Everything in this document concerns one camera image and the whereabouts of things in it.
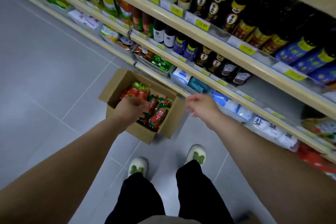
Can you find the person's right hand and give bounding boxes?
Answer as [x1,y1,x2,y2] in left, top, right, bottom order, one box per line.
[185,94,224,131]

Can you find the person's left hand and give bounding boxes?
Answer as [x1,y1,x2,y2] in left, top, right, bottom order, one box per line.
[113,96,149,133]

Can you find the person's right forearm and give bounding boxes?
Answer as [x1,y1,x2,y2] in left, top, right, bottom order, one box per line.
[213,115,336,224]

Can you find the person's left forearm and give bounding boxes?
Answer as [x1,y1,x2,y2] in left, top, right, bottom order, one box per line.
[0,116,126,224]

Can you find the teal seasoning packet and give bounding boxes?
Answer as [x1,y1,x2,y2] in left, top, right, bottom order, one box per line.
[187,77,211,94]

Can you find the pile of red sauce packets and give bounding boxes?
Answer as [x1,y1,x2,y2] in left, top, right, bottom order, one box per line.
[120,82,173,131]

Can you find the white blue seasoning packet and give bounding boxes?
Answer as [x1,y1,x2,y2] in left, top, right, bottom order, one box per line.
[172,68,193,86]

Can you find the brown cardboard box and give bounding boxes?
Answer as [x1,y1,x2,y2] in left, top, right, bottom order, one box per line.
[98,68,187,145]

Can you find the pile of blue white packets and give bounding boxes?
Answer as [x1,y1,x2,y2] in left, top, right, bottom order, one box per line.
[211,90,254,121]

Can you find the dark bottle with yellow label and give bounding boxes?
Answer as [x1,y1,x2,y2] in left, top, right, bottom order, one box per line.
[206,53,226,74]
[195,46,212,67]

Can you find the dark bottle with grey label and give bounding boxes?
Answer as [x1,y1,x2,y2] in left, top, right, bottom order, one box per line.
[216,61,239,80]
[232,69,253,86]

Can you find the small bottle with blue label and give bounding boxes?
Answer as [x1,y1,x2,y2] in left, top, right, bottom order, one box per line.
[173,32,188,55]
[183,40,199,62]

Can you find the pile of brown packets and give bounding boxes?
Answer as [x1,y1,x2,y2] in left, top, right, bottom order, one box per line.
[132,46,155,62]

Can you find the white green right shoe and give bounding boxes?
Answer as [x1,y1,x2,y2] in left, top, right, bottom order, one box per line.
[185,145,207,167]

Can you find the white green shoe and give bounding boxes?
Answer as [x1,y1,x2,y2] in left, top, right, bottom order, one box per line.
[128,157,148,179]
[185,145,207,167]

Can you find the cream metal store shelf unit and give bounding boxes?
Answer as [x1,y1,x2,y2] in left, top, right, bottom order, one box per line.
[0,0,336,165]

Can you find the white green left shoe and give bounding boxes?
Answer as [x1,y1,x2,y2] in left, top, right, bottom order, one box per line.
[128,157,148,179]

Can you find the dark bottle with white label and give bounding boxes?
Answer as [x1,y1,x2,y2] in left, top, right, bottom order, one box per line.
[153,19,166,43]
[164,26,178,48]

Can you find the row of yellow price tags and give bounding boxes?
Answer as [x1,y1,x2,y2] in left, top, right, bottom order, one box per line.
[97,0,307,120]

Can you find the white yellow noodle packet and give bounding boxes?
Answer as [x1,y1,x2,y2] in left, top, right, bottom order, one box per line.
[100,25,120,43]

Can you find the red sauce bottle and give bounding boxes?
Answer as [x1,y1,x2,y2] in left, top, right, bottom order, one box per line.
[131,7,144,32]
[142,12,155,38]

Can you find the pile of white salt packets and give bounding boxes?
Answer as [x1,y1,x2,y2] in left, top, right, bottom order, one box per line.
[246,115,300,152]

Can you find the black trousers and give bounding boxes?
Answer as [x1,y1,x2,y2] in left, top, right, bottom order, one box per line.
[104,160,235,224]

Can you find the red orange jar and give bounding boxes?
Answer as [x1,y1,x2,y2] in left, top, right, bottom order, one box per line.
[118,0,133,26]

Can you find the row of dark sauce bottles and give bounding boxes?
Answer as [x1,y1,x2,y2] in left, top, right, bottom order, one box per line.
[165,0,336,56]

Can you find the pile of white red packets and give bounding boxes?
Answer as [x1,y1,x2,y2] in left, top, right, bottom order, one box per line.
[67,9,102,30]

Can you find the yellow oil bottle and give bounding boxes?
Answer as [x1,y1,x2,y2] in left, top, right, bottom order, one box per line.
[100,0,118,17]

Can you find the beige shirt hem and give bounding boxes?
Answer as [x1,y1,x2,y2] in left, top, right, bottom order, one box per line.
[136,215,203,224]

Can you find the row of blue label bottles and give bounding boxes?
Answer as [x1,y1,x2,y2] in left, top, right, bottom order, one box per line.
[275,28,336,86]

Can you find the noodle packet with bowl picture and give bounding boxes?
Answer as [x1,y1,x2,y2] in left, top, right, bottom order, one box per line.
[300,105,336,146]

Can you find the pile of green yellow packets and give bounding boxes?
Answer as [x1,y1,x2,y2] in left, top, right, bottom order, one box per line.
[42,0,71,10]

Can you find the pile of red snack packets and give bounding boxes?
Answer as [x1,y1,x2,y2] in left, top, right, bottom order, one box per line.
[296,142,336,180]

